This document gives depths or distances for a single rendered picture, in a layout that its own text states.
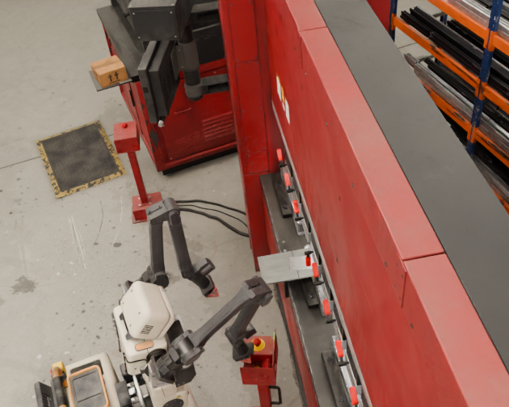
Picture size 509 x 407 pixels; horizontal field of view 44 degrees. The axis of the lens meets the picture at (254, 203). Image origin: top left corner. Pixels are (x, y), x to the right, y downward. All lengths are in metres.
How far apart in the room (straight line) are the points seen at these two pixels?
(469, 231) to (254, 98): 2.17
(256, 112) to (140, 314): 1.45
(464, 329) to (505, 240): 0.27
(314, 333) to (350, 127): 1.47
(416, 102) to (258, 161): 1.99
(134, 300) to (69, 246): 2.37
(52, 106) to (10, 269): 2.10
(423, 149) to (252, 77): 1.84
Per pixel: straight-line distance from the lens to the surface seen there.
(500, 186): 4.51
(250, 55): 3.34
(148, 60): 3.61
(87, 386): 3.02
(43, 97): 6.72
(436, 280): 1.39
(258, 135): 3.63
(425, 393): 1.55
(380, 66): 2.02
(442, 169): 1.64
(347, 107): 1.84
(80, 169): 5.58
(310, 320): 3.07
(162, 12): 3.36
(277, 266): 3.12
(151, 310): 2.56
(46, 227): 5.18
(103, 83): 4.64
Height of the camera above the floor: 3.35
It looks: 43 degrees down
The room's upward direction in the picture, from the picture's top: 7 degrees counter-clockwise
